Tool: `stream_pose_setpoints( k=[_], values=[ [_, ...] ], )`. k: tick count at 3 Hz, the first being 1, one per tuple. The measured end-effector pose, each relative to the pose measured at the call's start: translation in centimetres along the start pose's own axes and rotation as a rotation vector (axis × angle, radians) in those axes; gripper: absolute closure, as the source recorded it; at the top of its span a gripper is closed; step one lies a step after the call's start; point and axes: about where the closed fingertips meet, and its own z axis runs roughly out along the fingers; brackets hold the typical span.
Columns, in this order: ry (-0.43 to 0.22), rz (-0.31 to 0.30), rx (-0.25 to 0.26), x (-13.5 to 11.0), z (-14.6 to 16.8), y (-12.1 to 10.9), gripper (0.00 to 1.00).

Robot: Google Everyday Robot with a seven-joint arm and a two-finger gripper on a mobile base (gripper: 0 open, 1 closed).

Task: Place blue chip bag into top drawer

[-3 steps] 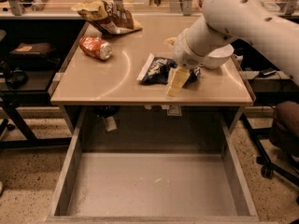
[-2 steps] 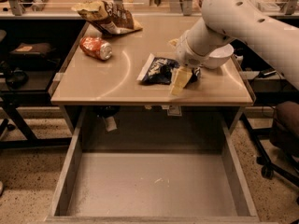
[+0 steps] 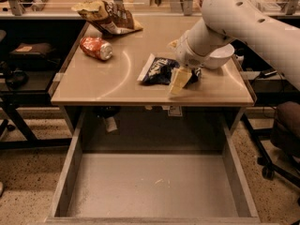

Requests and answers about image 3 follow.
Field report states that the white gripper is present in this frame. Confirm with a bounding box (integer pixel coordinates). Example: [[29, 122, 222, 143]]
[[168, 31, 207, 95]]

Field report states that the blue chip bag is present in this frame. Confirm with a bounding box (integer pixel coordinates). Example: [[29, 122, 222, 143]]
[[136, 53, 203, 86]]

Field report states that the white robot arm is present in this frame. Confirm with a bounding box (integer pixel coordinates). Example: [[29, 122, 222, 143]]
[[174, 0, 300, 89]]

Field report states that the brown chip bag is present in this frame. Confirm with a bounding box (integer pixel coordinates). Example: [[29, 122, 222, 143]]
[[71, 0, 143, 35]]

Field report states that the open grey drawer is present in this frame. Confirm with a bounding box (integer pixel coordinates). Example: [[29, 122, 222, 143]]
[[46, 108, 260, 225]]

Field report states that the white bowl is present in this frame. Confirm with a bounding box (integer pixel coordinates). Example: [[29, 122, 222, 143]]
[[204, 44, 234, 69]]

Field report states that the white paper tag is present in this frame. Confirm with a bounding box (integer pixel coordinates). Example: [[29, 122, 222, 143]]
[[168, 106, 182, 117]]

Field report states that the red soda can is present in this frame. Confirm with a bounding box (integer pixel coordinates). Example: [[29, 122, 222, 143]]
[[80, 37, 113, 61]]

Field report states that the black side table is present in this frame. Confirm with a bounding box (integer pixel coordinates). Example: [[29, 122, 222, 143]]
[[0, 30, 73, 151]]

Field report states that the black office chair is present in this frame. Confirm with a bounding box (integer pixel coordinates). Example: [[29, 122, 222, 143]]
[[242, 101, 300, 189]]

